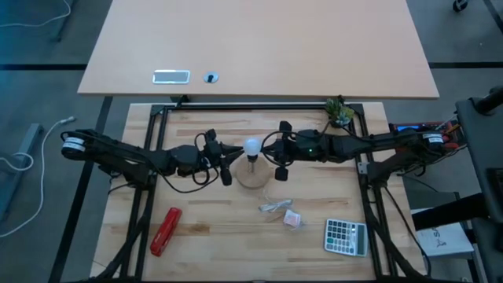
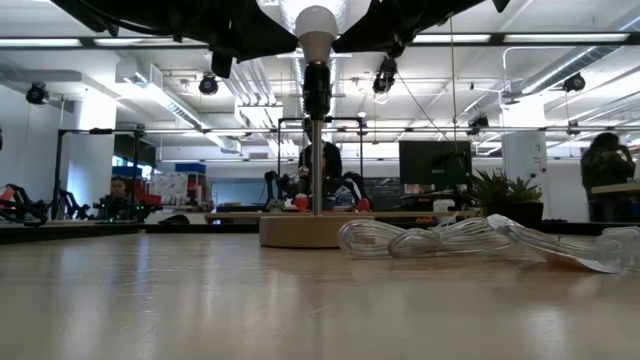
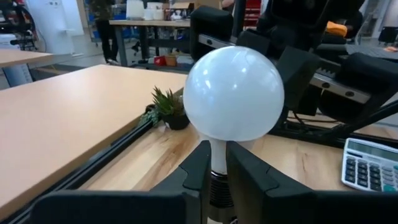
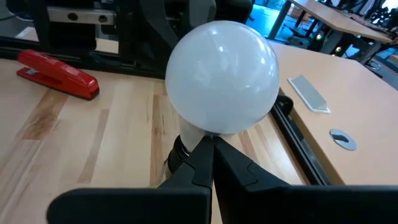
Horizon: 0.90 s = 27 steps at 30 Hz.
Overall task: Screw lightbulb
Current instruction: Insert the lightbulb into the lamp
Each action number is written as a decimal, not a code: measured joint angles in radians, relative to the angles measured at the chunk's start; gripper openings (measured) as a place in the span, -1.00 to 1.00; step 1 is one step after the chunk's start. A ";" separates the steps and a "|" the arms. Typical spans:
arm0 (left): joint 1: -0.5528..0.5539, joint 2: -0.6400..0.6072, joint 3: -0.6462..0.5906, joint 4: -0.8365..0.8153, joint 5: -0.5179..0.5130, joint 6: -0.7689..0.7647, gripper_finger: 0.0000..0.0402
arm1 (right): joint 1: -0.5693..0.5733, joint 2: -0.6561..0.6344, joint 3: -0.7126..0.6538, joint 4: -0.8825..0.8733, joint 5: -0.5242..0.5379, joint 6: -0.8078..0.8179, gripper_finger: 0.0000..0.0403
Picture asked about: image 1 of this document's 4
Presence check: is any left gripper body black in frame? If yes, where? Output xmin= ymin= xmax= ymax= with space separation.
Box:
xmin=200 ymin=129 xmax=234 ymax=187

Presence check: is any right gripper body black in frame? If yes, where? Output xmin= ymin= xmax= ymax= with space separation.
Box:
xmin=272 ymin=120 xmax=302 ymax=182

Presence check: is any white lightbulb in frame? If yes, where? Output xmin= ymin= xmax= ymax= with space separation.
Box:
xmin=242 ymin=137 xmax=263 ymax=157

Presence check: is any wooden-base table lamp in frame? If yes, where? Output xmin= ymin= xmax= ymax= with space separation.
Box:
xmin=234 ymin=153 xmax=273 ymax=190

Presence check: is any small potted succulent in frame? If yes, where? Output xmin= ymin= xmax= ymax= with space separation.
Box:
xmin=324 ymin=95 xmax=355 ymax=129

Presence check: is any clear lamp plug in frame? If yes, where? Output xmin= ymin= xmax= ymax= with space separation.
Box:
xmin=282 ymin=209 xmax=303 ymax=230

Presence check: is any silver desk outlet plate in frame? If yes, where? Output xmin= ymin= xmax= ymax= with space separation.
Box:
xmin=152 ymin=69 xmax=191 ymax=85

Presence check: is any red stapler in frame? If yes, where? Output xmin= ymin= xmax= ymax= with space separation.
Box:
xmin=149 ymin=207 xmax=183 ymax=258

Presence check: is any grey desk calculator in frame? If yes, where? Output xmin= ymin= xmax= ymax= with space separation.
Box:
xmin=323 ymin=218 xmax=369 ymax=258

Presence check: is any beige desk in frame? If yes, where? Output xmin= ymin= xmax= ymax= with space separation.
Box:
xmin=77 ymin=0 xmax=440 ymax=99

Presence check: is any red device with blue display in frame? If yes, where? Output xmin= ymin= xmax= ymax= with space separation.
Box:
xmin=388 ymin=120 xmax=461 ymax=151

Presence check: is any white paper bag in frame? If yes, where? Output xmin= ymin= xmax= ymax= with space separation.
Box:
xmin=414 ymin=222 xmax=475 ymax=259

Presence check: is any grey metal table foot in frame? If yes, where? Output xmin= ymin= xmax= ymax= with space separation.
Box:
xmin=0 ymin=123 xmax=44 ymax=221

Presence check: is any black office chair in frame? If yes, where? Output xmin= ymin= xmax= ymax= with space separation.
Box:
xmin=410 ymin=85 xmax=503 ymax=283

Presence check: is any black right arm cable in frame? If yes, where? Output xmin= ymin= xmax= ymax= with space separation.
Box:
xmin=259 ymin=130 xmax=295 ymax=168

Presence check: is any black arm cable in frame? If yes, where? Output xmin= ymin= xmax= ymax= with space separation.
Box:
xmin=160 ymin=132 xmax=222 ymax=195
xmin=259 ymin=130 xmax=295 ymax=168

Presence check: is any black aluminium rig frame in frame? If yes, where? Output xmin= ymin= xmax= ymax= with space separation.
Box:
xmin=92 ymin=101 xmax=430 ymax=283

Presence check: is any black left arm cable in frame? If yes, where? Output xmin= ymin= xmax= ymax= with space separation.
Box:
xmin=160 ymin=132 xmax=222 ymax=195

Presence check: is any clear lamp power cable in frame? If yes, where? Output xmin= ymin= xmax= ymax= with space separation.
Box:
xmin=257 ymin=188 xmax=296 ymax=215

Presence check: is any white floor cable with plug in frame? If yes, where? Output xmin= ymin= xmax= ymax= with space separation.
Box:
xmin=0 ymin=116 xmax=76 ymax=239

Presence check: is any thin white floor cable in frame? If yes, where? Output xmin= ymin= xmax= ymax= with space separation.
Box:
xmin=0 ymin=0 xmax=72 ymax=28

